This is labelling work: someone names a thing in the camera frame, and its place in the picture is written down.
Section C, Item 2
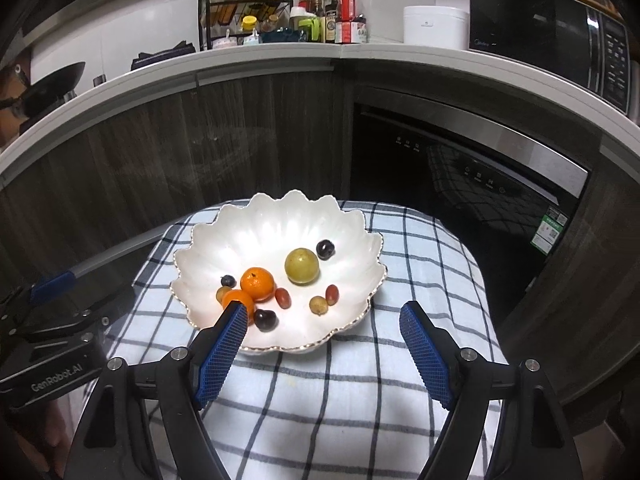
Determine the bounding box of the white rice cooker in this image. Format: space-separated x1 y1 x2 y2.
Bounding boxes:
403 5 471 51

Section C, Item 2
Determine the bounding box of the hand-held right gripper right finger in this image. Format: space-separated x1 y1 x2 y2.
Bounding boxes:
399 301 581 480

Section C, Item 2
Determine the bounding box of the yellow-green citrus fruit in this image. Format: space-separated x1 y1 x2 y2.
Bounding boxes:
284 247 320 286

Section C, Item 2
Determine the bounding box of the white scalloped bowl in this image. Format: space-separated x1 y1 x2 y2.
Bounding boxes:
171 189 388 356

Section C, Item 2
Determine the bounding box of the black built-in dishwasher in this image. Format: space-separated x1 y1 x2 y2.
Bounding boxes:
350 87 591 311

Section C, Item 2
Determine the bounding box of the white kitchen countertop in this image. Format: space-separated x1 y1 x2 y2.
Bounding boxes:
0 42 640 181

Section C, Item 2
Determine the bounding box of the orange mandarin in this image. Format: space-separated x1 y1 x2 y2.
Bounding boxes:
221 290 256 313
240 267 277 303

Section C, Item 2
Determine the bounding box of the black wire spice rack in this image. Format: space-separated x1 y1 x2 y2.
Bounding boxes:
198 0 295 51

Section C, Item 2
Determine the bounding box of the teal dish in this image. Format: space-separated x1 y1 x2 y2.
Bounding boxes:
261 30 306 44

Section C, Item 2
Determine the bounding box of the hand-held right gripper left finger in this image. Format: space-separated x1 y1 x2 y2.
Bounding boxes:
75 304 249 480

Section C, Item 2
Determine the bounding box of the white black checked cloth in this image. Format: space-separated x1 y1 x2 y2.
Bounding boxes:
70 200 506 480

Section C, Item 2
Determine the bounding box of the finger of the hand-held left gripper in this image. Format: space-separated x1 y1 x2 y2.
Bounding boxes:
0 270 76 321
10 284 135 343

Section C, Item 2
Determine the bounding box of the wooden cutting board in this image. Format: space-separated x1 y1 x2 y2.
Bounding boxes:
0 55 31 151

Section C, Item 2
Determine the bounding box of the dark sauce bottle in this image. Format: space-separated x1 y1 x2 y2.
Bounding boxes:
322 0 341 43

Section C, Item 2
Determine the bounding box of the dark wooden kitchen cabinet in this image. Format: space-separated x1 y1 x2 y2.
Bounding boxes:
0 65 640 411

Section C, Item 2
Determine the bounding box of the black microwave oven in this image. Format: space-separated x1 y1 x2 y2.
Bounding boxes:
467 0 632 116

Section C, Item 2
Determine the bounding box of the black wok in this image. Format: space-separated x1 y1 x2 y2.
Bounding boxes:
0 61 87 121

